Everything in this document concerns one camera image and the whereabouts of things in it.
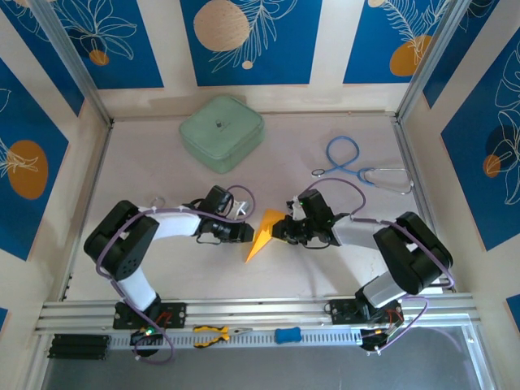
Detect orange paper sheet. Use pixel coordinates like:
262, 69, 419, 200
244, 208, 286, 263

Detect blue stethoscope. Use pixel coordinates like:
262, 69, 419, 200
311, 136, 415, 196

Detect mint green zip pouch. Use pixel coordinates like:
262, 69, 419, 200
178, 94, 267, 176

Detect blue bone-shaped block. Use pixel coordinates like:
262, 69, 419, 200
274, 327, 302, 345

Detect black ribbed block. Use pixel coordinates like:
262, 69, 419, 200
47, 333, 111, 361

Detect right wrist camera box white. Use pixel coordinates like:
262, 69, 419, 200
285, 196, 305, 221

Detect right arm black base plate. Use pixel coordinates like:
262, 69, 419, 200
328, 298, 403, 326

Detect aluminium mounting rail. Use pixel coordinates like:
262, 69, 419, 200
34, 291, 483, 336

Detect aluminium table side rail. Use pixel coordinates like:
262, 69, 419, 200
59, 121, 115, 302
392, 115, 455, 294

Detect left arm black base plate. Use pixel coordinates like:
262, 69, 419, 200
112, 301, 188, 330

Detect grey slotted cable duct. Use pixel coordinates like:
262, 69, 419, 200
108, 327, 363, 351

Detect yellow-handled pliers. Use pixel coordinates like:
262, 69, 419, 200
192, 324, 254, 349

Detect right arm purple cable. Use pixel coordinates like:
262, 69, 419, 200
302, 177, 456, 353

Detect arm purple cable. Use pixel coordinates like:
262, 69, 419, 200
302, 177, 456, 353
96, 184, 256, 365

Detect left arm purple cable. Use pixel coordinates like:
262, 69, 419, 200
96, 184, 256, 365

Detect aluminium frame post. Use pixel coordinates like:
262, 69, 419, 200
30, 0, 114, 126
396, 0, 468, 121

